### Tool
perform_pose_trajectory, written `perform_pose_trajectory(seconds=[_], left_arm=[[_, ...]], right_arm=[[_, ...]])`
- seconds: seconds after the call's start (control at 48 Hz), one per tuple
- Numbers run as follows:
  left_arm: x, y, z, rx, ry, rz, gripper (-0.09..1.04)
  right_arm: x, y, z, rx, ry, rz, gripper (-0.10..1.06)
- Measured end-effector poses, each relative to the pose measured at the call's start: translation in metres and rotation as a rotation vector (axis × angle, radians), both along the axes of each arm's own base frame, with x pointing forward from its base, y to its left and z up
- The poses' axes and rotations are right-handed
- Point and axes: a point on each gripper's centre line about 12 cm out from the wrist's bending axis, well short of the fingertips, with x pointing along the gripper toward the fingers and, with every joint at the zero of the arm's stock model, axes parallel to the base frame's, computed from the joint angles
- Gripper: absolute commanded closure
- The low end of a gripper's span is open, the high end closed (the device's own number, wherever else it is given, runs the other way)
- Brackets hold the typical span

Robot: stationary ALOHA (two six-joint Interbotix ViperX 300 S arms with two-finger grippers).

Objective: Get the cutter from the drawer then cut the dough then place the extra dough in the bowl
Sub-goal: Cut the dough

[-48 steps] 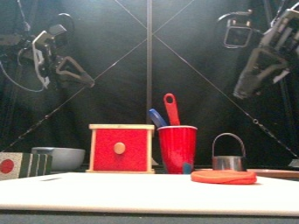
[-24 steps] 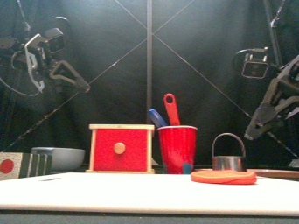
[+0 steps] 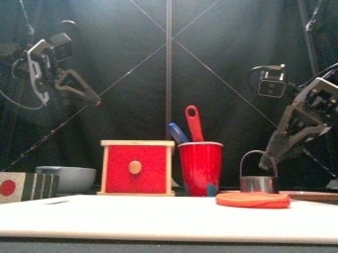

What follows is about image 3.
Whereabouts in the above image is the round metal cutter with handle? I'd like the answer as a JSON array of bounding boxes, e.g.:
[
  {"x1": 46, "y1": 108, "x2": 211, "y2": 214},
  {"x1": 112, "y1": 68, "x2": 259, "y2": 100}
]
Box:
[{"x1": 239, "y1": 149, "x2": 281, "y2": 195}]

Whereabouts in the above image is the red utensil handle with hole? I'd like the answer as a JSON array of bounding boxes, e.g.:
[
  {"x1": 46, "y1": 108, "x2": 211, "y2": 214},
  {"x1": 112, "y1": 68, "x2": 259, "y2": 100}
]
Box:
[{"x1": 183, "y1": 105, "x2": 206, "y2": 143}]

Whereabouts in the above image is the red drawer with wooden knob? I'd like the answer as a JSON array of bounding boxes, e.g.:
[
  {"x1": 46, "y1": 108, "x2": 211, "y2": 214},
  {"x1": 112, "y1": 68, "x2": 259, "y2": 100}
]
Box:
[{"x1": 106, "y1": 145, "x2": 170, "y2": 194}]

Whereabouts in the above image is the wooden drawer box frame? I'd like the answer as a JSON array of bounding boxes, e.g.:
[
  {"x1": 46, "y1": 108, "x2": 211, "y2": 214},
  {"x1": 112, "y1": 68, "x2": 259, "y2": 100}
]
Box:
[{"x1": 96, "y1": 139, "x2": 177, "y2": 198}]

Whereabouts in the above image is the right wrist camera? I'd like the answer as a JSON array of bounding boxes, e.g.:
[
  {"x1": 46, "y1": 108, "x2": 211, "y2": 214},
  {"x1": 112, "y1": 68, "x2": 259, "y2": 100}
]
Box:
[{"x1": 257, "y1": 63, "x2": 289, "y2": 99}]

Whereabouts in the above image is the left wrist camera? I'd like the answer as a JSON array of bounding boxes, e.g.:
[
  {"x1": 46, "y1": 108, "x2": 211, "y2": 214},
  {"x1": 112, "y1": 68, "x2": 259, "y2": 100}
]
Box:
[{"x1": 47, "y1": 32, "x2": 75, "y2": 63}]

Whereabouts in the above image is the blue utensil handle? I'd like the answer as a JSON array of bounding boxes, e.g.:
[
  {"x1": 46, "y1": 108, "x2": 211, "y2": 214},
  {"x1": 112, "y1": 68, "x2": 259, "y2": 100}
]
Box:
[{"x1": 167, "y1": 122, "x2": 190, "y2": 145}]

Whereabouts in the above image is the slanted metal frame pole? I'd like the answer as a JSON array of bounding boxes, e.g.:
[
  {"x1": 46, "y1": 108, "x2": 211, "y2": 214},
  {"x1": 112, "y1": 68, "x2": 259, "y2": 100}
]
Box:
[{"x1": 294, "y1": 0, "x2": 319, "y2": 77}]

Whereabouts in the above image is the red plastic cup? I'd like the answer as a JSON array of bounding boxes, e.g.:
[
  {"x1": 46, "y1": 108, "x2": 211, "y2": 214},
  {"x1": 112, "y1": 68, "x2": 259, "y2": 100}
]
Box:
[{"x1": 177, "y1": 141, "x2": 225, "y2": 198}]

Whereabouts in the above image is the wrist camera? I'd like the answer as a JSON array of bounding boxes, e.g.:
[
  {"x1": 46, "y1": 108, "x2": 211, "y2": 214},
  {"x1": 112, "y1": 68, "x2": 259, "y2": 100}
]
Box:
[
  {"x1": 47, "y1": 32, "x2": 75, "y2": 63},
  {"x1": 257, "y1": 63, "x2": 289, "y2": 99}
]

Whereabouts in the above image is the brown wooden tray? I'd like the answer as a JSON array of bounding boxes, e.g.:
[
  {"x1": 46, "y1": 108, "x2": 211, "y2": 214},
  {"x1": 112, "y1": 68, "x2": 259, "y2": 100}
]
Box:
[{"x1": 278, "y1": 190, "x2": 338, "y2": 204}]

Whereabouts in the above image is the grey bowl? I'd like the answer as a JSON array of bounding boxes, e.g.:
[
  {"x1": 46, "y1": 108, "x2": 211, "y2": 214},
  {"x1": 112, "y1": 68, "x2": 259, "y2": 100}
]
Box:
[{"x1": 35, "y1": 165, "x2": 98, "y2": 194}]

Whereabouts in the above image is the white block with red dot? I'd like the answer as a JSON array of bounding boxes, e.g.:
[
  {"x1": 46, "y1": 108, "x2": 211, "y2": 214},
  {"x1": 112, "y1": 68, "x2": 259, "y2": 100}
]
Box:
[{"x1": 0, "y1": 171, "x2": 60, "y2": 205}]

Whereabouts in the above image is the white cutting board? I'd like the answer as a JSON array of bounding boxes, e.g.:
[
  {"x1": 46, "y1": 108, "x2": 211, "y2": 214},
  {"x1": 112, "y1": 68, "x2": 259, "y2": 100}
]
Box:
[{"x1": 0, "y1": 194, "x2": 338, "y2": 245}]

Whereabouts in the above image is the flat orange dough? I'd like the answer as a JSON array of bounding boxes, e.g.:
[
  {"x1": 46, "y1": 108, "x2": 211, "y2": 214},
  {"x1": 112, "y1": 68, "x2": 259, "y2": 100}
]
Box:
[{"x1": 214, "y1": 192, "x2": 291, "y2": 210}]

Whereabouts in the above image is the vertical metal frame pole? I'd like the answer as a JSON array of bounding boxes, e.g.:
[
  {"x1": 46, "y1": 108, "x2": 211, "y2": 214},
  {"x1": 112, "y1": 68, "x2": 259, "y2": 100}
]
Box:
[{"x1": 165, "y1": 0, "x2": 173, "y2": 141}]

